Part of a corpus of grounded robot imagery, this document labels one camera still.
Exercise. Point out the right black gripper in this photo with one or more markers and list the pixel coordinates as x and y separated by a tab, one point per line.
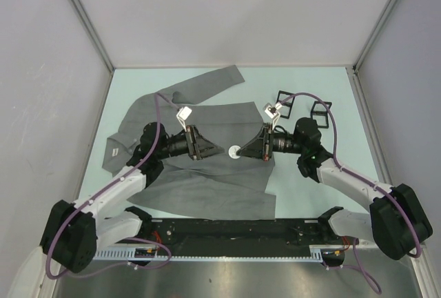
259	147

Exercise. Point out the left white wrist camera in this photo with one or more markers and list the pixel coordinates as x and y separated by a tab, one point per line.
182	115

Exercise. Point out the aluminium frame post left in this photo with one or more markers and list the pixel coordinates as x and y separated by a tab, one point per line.
92	34

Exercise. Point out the white slotted cable duct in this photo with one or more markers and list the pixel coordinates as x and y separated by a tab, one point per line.
147	253

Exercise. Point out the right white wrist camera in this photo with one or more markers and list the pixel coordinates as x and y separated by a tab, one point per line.
273	112

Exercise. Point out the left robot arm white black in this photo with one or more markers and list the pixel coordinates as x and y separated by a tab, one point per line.
76	230

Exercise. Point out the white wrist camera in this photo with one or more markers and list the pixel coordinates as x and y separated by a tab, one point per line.
273	112
182	115

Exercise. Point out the black frame stand right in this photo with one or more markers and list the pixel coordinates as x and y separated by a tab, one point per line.
319	112

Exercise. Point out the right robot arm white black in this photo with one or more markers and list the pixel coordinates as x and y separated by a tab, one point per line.
394	219

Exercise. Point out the black frame stand left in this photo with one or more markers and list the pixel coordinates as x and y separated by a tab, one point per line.
286	100

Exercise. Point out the aluminium frame post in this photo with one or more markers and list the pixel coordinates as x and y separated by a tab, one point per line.
92	34
380	23

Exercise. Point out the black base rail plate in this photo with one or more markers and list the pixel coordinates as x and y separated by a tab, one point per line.
239	237

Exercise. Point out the black frame stand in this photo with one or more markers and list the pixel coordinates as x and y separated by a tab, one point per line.
286	100
319	112

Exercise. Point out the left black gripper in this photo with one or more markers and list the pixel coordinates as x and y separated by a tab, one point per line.
199	147

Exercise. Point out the grey button-up shirt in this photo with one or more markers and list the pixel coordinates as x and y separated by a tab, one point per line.
218	187

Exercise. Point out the aluminium frame post right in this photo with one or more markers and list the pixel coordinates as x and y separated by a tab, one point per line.
380	23

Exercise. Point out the blue round brooch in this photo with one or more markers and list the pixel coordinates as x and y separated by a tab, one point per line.
233	152

